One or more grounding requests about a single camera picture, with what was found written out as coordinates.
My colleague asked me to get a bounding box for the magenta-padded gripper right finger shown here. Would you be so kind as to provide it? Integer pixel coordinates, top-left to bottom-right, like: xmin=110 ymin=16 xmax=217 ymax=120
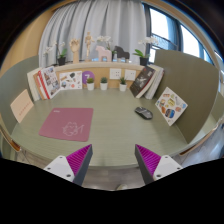
xmin=134 ymin=143 xmax=184 ymax=185

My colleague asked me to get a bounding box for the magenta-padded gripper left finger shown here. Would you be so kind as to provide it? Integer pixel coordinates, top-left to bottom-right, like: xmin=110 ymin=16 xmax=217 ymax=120
xmin=43 ymin=143 xmax=94 ymax=187

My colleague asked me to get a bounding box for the dark grey computer mouse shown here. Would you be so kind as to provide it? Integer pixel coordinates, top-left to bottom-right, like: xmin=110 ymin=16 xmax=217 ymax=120
xmin=134 ymin=106 xmax=154 ymax=120

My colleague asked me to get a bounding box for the pink mouse pad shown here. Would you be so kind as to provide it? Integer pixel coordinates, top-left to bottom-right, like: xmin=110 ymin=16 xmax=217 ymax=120
xmin=38 ymin=107 xmax=95 ymax=143

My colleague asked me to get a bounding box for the colourful sticker sheet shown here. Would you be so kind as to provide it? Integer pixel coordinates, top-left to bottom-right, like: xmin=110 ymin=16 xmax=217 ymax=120
xmin=154 ymin=86 xmax=189 ymax=127

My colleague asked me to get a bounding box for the beige card booklet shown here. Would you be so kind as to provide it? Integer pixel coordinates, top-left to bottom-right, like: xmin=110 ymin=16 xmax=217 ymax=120
xmin=9 ymin=88 xmax=35 ymax=124

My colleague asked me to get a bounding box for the brown book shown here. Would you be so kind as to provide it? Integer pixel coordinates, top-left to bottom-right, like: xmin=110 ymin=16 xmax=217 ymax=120
xmin=32 ymin=71 xmax=46 ymax=101

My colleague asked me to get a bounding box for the red-spined magazine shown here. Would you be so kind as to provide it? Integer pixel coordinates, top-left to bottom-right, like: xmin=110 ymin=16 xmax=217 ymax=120
xmin=37 ymin=65 xmax=62 ymax=100

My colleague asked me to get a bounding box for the small plant in white pot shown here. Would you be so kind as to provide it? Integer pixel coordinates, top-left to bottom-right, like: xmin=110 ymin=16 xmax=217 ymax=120
xmin=86 ymin=76 xmax=95 ymax=92
xmin=99 ymin=76 xmax=109 ymax=91
xmin=118 ymin=76 xmax=128 ymax=93

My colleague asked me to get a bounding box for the green desk partition panel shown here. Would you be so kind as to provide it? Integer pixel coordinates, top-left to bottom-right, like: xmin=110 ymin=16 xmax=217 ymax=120
xmin=0 ymin=54 xmax=40 ymax=134
xmin=153 ymin=49 xmax=214 ymax=145

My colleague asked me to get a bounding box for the white book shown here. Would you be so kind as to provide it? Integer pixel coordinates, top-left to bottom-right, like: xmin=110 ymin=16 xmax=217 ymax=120
xmin=26 ymin=68 xmax=43 ymax=102

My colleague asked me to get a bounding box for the white sticker sheet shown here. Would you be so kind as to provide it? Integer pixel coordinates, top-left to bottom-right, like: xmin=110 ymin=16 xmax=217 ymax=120
xmin=58 ymin=70 xmax=83 ymax=91

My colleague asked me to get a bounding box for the black book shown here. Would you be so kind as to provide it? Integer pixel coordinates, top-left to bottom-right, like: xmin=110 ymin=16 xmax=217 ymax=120
xmin=129 ymin=65 xmax=156 ymax=99

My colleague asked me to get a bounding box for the purple round number sign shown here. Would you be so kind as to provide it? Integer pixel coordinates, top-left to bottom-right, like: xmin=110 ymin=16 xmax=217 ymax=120
xmin=81 ymin=70 xmax=96 ymax=85

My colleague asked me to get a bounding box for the black wooden horse figure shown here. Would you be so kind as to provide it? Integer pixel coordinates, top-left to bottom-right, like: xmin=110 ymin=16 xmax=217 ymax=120
xmin=113 ymin=45 xmax=131 ymax=63

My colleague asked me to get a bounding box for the wooden artist mannequin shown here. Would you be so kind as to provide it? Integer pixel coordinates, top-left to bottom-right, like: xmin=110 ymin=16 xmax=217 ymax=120
xmin=83 ymin=31 xmax=96 ymax=63

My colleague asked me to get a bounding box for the light grey curtain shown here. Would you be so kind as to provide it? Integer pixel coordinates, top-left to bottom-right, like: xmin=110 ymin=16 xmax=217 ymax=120
xmin=38 ymin=0 xmax=148 ymax=68

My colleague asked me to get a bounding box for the white wall socket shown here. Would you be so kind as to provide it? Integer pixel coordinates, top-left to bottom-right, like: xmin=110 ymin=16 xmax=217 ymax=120
xmin=124 ymin=69 xmax=137 ymax=82
xmin=109 ymin=68 xmax=123 ymax=80

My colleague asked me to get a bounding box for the window with dark frame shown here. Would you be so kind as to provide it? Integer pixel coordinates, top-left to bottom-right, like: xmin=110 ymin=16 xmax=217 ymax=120
xmin=143 ymin=3 xmax=224 ymax=84

